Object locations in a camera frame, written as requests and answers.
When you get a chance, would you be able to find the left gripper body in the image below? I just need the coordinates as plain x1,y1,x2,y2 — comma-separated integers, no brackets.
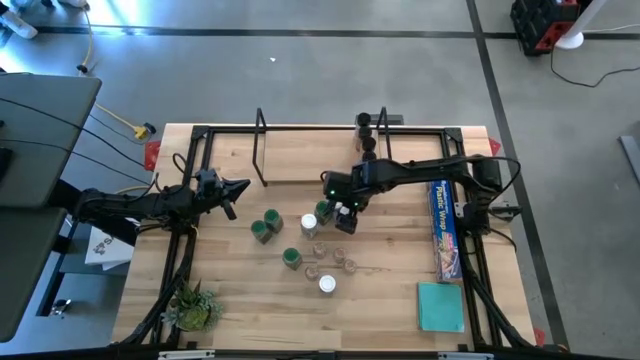
174,185,225,217

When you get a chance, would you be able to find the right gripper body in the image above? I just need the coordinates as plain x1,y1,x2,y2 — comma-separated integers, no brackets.
333,199,361,235

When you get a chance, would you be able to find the green lid spice jar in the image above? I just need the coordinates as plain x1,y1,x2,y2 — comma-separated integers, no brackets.
281,247,303,272
313,199,335,226
250,219,274,245

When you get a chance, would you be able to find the black-lid herb jar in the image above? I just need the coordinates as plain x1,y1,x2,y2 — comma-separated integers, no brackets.
263,208,285,234

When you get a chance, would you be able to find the blue plastic wrap box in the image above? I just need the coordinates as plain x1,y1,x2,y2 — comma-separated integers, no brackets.
427,179,464,283

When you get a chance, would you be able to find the white box with logo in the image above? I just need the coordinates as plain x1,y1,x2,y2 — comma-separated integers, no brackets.
83,224,136,271

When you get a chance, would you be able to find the green succulent plant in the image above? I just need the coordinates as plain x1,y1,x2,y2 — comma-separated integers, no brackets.
159,279,225,334

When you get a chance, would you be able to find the teal square cloth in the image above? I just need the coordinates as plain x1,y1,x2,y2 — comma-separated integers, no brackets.
417,281,466,334

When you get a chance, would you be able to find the black table clamp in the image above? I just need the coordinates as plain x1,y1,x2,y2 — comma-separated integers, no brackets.
489,201,522,221

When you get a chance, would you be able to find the grey desk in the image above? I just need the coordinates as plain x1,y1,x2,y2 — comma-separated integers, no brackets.
0,72,103,344

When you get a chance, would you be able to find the person's foot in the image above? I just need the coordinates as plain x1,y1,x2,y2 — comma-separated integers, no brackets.
0,7,39,40

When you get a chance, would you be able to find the black and red crate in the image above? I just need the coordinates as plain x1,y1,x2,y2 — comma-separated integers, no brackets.
509,0,584,56

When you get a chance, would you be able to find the white pole stand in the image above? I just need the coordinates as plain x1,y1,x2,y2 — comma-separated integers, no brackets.
554,0,609,51

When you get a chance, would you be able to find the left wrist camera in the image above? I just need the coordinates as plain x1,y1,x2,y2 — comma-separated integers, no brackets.
193,168,223,194

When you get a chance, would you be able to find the wooden shelf black metal frame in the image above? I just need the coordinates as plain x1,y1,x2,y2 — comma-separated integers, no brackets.
252,106,393,188

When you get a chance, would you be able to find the black metal rig frame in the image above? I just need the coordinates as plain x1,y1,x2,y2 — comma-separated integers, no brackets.
119,123,539,351

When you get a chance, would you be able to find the yellow cable with plug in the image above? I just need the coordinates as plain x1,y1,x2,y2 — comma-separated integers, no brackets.
94,102,157,142

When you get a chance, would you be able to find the thin black cable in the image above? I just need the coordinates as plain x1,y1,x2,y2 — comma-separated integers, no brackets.
0,96,151,171
0,137,151,187

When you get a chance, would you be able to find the yellow floor cable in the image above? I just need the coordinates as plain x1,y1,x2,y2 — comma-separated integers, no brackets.
75,7,96,75

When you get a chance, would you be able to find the black floor cable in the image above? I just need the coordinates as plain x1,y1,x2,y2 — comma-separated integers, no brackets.
549,47,640,89

